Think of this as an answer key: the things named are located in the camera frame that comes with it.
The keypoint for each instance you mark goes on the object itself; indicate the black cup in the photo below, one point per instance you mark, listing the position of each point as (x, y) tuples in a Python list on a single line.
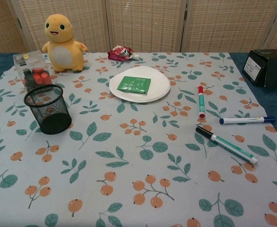
[(55, 118)]

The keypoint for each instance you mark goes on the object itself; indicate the clear box with red caps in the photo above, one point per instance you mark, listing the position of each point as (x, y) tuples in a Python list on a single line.
[(31, 63)]

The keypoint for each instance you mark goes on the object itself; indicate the yellow plush dinosaur toy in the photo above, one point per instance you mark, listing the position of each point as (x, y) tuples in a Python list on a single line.
[(62, 47)]

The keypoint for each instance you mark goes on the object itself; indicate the black capped green marker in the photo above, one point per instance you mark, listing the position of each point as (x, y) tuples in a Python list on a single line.
[(226, 144)]

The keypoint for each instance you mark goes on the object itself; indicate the red snack packet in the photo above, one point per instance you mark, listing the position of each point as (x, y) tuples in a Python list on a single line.
[(119, 54)]

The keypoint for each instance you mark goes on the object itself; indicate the green foil sachet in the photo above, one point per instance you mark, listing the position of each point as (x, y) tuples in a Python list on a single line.
[(133, 84)]

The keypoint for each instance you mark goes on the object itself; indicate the blue capped whiteboard marker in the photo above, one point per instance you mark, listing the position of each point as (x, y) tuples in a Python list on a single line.
[(242, 120)]

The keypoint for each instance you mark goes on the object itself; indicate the red capped green marker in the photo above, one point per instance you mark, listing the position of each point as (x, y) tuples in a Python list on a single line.
[(201, 104)]

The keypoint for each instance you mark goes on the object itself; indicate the black cardboard box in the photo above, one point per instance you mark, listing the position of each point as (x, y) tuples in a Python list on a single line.
[(275, 68)]

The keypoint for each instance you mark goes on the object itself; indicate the white paper plate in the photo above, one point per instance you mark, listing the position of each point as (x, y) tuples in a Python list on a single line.
[(157, 82)]

